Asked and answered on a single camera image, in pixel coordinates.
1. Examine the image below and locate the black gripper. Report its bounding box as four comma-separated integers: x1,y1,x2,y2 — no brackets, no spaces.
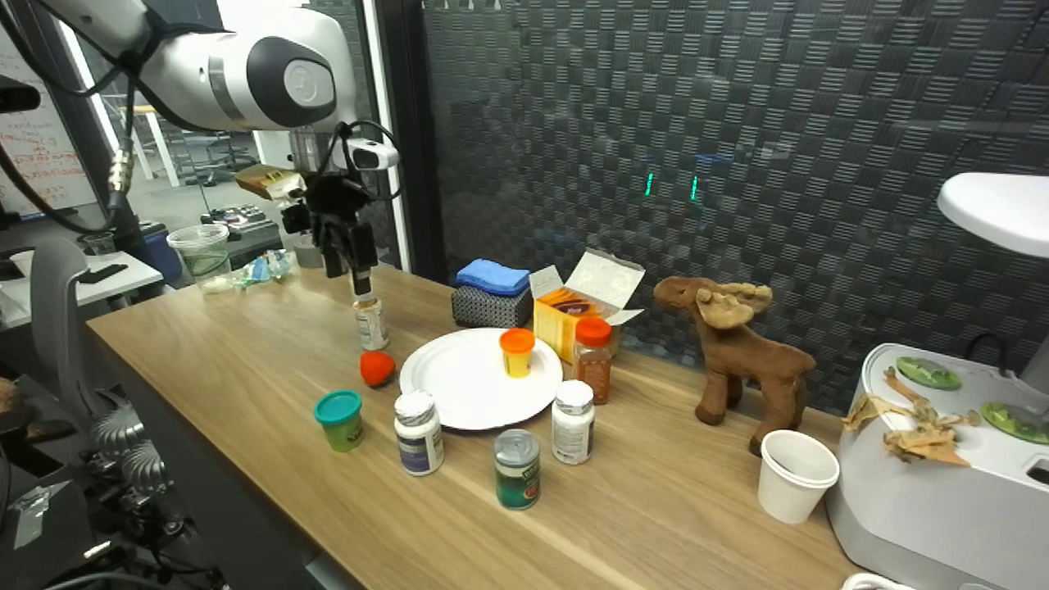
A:
304,175,376,295

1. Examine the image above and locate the small white pill bottle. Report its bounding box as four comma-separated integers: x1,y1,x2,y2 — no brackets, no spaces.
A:
353,295,387,351

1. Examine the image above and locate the teal lid green cup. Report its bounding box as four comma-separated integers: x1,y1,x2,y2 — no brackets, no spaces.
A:
315,391,365,453

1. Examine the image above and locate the orange lid small cup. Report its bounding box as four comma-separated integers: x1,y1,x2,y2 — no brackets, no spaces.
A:
498,328,536,376

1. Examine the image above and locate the blue label white bottle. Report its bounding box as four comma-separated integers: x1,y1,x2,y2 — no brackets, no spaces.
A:
392,395,442,477

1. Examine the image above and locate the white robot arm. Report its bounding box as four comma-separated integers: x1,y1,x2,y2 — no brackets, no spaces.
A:
38,0,382,295

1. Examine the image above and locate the white paper plate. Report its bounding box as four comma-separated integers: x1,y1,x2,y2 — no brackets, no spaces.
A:
401,328,564,433

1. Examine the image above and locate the grey foam block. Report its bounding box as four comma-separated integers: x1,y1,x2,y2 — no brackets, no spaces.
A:
453,284,530,328

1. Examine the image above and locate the blue sponge cloth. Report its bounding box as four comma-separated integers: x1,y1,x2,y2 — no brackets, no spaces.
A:
455,259,527,300

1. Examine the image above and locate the open orange cardboard box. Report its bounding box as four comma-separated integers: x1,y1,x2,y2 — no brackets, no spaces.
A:
527,250,645,360

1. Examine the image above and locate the orange lid spice jar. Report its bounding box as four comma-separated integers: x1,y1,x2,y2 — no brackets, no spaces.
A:
573,318,613,402

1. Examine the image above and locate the white supplement bottle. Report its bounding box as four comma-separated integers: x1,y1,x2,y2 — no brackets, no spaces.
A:
550,382,592,465

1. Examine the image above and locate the brown plush moose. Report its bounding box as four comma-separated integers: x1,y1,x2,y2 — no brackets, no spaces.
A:
653,276,816,453

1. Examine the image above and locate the white paper cup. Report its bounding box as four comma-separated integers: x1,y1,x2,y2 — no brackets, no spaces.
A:
759,429,841,524

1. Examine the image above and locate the white bin with leaves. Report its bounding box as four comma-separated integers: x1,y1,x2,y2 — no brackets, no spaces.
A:
831,346,1049,590

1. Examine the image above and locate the white bowl on stand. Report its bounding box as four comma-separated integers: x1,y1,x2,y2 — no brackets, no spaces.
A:
939,170,1049,259

